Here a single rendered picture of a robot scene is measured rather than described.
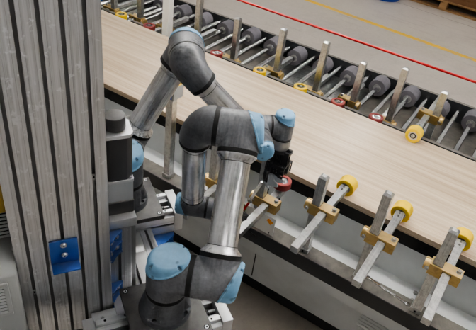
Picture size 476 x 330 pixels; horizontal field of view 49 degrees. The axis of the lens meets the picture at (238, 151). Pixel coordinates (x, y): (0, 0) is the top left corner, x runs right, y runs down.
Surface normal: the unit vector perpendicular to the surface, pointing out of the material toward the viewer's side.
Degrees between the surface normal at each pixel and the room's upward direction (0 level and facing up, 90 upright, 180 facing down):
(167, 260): 7
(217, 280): 46
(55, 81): 90
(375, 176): 0
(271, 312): 0
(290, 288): 90
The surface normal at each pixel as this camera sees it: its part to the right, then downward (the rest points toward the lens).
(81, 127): 0.38, 0.58
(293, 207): -0.55, 0.44
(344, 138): 0.11, -0.80
